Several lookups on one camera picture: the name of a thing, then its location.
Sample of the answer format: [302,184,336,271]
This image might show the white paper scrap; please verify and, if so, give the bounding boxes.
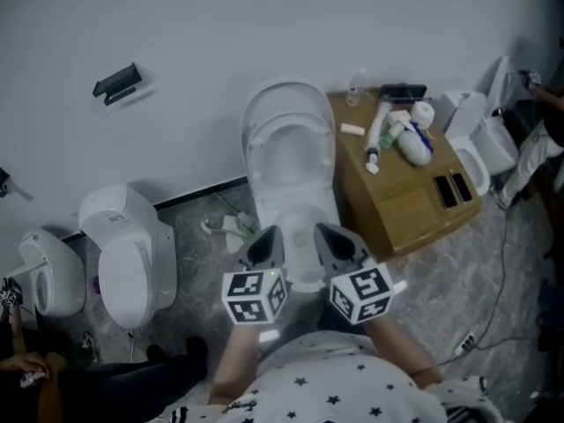
[221,211,259,255]

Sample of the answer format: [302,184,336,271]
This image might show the person's right forearm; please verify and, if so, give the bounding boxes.
[365,319,444,387]

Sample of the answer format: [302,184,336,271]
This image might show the white caulk tube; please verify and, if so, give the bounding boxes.
[363,97,393,163]

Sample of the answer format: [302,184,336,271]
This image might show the person's black trousers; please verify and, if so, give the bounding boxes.
[259,300,369,356]

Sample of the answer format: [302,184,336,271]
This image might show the blue plastic item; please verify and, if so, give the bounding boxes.
[412,121,435,152]

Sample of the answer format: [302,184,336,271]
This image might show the white toilet paper roll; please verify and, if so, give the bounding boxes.
[410,100,436,130]

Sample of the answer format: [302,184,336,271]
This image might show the white rounded toilet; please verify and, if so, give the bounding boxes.
[469,56,520,176]

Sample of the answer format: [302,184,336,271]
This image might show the white toilet bowl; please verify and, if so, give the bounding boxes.
[253,178,340,293]

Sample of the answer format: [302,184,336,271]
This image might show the person's star-print shirt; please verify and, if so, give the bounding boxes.
[169,330,503,423]

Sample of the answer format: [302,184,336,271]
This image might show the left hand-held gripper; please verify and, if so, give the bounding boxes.
[221,225,290,325]

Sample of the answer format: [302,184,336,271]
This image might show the large brown cardboard box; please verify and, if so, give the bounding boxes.
[325,86,482,262]

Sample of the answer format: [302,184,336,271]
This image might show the black wall fixture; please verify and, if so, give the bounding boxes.
[0,167,35,202]

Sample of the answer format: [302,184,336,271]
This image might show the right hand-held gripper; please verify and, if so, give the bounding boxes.
[314,223,395,325]

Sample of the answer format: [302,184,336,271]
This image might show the white toilet with square tank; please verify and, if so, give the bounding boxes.
[442,89,491,197]

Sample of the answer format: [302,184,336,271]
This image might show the another person's forearm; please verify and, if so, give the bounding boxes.
[6,306,26,356]

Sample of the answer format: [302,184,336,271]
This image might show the white flat packet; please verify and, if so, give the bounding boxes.
[386,109,413,127]

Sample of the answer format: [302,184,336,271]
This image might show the person's left forearm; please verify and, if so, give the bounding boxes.
[206,323,265,407]

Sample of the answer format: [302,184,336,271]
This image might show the clear plastic bottle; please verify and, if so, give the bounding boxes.
[345,69,367,108]

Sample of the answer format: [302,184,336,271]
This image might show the black wall shelf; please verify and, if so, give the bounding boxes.
[92,62,143,105]

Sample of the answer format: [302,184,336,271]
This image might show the raised white toilet lid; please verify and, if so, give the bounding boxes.
[240,76,337,202]

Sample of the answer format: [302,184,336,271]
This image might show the black tray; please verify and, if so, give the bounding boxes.
[379,83,428,103]

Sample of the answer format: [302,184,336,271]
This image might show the white toilet with closed lid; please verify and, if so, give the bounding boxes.
[78,182,178,330]

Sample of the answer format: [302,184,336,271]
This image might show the small white toilet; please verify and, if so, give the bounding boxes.
[4,228,87,319]

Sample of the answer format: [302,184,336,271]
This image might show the white power strip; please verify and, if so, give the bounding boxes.
[453,330,477,355]

